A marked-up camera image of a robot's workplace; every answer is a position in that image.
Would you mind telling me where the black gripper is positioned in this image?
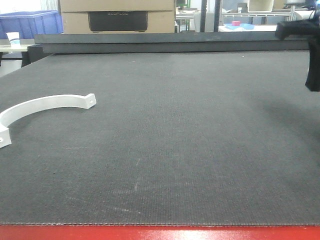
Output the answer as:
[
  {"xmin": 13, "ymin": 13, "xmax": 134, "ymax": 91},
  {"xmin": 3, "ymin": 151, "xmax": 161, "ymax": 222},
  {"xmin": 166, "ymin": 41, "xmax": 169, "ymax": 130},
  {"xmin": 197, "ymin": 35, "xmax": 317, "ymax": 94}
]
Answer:
[{"xmin": 275, "ymin": 9, "xmax": 320, "ymax": 92}]

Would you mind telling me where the beige open storage bin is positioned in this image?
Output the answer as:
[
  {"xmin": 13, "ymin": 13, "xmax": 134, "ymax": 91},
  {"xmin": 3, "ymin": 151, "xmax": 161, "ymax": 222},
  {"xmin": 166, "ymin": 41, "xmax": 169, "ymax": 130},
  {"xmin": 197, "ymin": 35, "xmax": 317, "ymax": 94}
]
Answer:
[{"xmin": 247, "ymin": 0, "xmax": 274, "ymax": 13}]

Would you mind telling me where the black foam board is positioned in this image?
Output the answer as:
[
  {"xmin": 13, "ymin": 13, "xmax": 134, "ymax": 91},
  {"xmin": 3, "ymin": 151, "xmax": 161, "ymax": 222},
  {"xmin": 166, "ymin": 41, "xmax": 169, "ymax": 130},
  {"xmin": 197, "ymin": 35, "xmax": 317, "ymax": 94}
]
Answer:
[{"xmin": 34, "ymin": 31, "xmax": 309, "ymax": 54}]

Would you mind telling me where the blue tray with red block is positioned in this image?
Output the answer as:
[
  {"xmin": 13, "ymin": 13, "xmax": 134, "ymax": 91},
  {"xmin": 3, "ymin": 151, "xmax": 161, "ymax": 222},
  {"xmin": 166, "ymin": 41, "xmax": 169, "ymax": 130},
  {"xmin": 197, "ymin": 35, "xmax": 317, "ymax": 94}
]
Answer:
[{"xmin": 224, "ymin": 20, "xmax": 255, "ymax": 30}]

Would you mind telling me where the dark grey table mat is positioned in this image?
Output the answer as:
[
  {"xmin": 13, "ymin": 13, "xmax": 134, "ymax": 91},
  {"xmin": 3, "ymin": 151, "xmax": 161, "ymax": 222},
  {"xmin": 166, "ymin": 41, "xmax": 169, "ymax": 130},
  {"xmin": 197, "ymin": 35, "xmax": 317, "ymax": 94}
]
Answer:
[{"xmin": 0, "ymin": 51, "xmax": 320, "ymax": 226}]

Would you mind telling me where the brown cardboard box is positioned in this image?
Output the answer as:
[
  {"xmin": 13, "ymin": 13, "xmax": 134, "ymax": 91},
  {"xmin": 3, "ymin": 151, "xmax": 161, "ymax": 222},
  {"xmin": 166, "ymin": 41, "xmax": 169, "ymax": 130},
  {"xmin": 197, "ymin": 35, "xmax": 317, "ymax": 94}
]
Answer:
[{"xmin": 59, "ymin": 0, "xmax": 176, "ymax": 34}]

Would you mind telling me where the blue plastic crate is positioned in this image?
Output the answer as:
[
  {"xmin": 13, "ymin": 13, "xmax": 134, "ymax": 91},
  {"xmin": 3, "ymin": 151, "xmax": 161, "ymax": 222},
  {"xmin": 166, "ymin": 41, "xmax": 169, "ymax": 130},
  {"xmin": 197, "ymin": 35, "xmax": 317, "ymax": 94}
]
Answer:
[{"xmin": 0, "ymin": 10, "xmax": 64, "ymax": 40}]

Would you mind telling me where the white paper cup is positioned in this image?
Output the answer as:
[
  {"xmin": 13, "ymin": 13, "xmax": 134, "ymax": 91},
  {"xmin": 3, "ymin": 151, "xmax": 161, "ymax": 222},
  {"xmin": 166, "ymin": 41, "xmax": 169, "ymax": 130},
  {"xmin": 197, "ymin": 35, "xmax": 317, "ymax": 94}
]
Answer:
[{"xmin": 6, "ymin": 32, "xmax": 21, "ymax": 49}]

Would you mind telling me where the white half-ring pipe clamp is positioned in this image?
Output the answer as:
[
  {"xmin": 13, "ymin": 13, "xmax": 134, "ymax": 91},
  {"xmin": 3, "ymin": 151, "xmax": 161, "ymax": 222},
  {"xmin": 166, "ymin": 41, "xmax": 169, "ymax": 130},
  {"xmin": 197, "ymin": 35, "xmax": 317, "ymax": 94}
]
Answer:
[{"xmin": 0, "ymin": 93, "xmax": 97, "ymax": 148}]

